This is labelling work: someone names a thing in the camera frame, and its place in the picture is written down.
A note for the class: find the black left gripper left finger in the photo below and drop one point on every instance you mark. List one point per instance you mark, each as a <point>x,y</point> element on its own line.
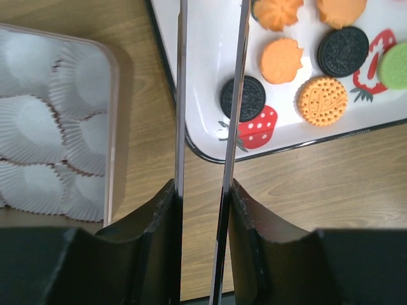
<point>155,273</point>

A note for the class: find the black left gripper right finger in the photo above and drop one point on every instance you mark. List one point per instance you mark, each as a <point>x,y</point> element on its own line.
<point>271,258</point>

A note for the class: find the steel slotted serving tongs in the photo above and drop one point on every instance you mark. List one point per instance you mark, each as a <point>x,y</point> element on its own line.
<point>238,84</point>

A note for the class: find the white paper cupcake liner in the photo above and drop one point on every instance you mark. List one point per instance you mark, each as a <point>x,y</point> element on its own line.
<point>86,143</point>
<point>84,197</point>
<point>27,62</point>
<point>80,85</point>
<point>30,132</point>
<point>32,188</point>

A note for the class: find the black sandwich cookie left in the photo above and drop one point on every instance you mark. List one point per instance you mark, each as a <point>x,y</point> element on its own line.
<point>253,98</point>

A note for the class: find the black sandwich cookie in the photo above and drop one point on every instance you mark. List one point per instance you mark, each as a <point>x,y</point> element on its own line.
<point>253,98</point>
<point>342,52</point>

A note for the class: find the orange round dotted biscuit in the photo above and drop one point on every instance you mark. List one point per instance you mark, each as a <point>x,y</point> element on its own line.
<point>322,101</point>

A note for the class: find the rose gold cookie tin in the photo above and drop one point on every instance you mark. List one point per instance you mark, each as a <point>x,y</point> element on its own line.
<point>65,117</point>

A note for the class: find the orange scalloped cookie lower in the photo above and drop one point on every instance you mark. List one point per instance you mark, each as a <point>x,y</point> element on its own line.
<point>280,60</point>

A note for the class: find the orange scalloped cookie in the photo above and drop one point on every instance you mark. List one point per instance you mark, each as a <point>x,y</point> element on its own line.
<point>280,60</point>
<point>340,13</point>

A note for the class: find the black sandwich cookie right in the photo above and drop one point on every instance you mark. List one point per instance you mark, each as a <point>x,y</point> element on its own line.
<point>342,52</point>

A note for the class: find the green sandwich cookie lower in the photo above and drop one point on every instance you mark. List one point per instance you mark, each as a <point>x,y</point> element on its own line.
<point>392,67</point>

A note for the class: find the white strawberry print tray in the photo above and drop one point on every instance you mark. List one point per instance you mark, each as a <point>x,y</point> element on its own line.
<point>211,49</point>

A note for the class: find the orange flower swirl cookie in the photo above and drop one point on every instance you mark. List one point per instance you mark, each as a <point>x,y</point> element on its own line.
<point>274,15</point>

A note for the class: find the orange scalloped cookie middle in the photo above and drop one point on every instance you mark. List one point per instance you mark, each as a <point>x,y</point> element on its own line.
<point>340,13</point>

